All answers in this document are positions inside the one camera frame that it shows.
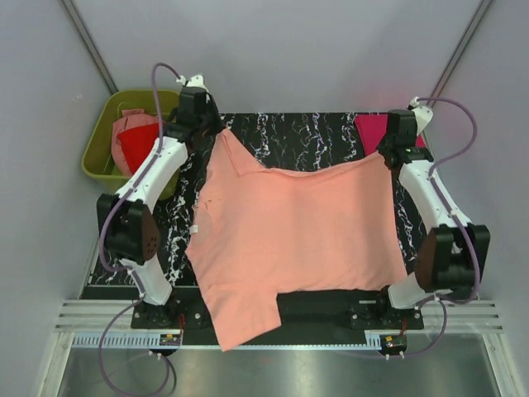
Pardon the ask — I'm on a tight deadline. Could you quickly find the salmon pink t shirt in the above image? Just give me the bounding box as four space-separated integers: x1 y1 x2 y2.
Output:
186 129 407 351

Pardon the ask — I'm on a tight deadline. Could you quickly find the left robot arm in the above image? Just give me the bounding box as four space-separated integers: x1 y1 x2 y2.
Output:
96 87 224 328

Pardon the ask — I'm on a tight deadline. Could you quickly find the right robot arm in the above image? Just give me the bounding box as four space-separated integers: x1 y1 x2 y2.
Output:
375 106 490 328

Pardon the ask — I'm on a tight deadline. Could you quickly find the folded magenta t shirt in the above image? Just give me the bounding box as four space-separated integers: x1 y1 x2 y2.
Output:
355 110 431 163

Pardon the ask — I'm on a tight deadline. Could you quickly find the red t shirt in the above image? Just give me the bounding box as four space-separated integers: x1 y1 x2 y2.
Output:
117 123 159 176

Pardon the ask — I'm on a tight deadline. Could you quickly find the dusty pink t shirt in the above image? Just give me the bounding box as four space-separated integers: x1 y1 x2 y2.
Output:
111 109 159 177

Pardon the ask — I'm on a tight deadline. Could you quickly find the olive green plastic bin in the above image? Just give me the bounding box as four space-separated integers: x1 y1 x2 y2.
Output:
81 89 156 193

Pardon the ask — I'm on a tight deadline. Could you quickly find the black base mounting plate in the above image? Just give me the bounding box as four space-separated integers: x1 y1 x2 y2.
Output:
131 287 424 347

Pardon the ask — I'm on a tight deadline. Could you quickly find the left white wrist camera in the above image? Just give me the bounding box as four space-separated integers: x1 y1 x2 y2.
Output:
176 74 209 97

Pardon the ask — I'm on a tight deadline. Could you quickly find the aluminium frame rail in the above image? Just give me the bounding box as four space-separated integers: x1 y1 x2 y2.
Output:
55 300 503 351

